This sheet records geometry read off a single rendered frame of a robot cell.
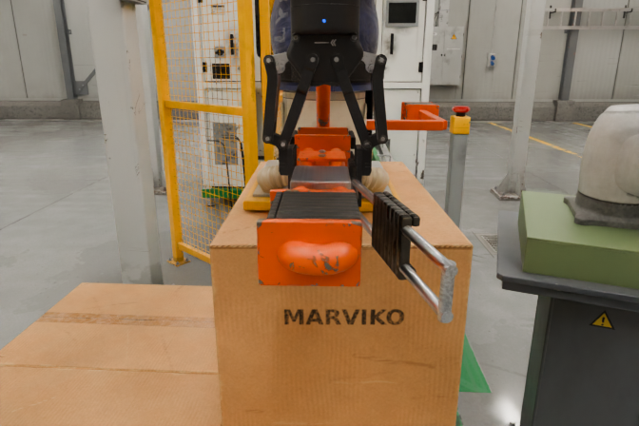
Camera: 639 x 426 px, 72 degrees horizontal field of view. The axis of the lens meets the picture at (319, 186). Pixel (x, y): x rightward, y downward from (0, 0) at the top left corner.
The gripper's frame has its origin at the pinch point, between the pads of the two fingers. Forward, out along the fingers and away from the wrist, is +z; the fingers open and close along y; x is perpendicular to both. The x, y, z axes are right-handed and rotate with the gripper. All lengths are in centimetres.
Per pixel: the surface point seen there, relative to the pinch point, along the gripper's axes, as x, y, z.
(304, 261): 24.3, 0.7, -0.7
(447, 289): 27.7, -7.9, -0.7
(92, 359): -35, 55, 53
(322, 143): -12.4, 0.7, -2.4
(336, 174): 5.7, -1.3, -2.1
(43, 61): -959, 659, -21
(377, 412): -10.7, -8.6, 43.1
